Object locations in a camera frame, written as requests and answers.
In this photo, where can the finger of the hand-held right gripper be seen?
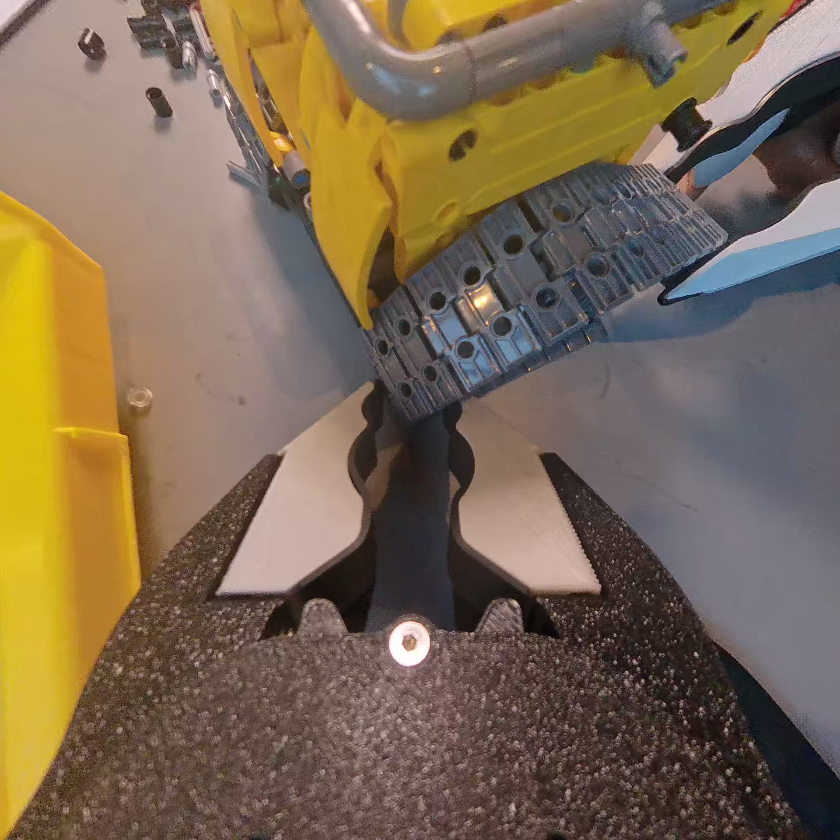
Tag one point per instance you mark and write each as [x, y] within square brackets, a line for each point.
[775, 250]
[788, 72]

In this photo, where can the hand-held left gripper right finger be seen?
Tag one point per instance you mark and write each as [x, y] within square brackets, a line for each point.
[532, 525]

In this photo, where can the small clear round stud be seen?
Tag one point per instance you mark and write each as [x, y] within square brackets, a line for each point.
[138, 398]

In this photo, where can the yellow toy brick bulldozer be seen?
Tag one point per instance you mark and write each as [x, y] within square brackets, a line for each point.
[433, 158]

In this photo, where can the yellow storage bin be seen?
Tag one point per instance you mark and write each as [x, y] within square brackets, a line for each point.
[53, 525]

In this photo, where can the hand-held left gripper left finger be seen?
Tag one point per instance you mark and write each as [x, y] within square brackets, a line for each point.
[295, 525]

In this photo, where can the pile of small brick pins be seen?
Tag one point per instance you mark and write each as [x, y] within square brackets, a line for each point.
[160, 100]

